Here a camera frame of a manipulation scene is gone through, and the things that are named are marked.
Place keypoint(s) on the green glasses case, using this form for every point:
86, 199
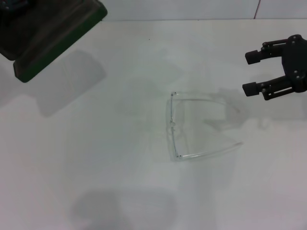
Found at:
48, 36

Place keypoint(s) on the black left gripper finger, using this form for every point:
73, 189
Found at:
9, 5

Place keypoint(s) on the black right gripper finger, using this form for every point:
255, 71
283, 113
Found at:
251, 89
254, 57

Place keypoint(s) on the clear white glasses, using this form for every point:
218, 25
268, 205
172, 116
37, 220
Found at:
171, 124

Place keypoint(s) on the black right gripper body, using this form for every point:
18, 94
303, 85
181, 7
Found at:
296, 60

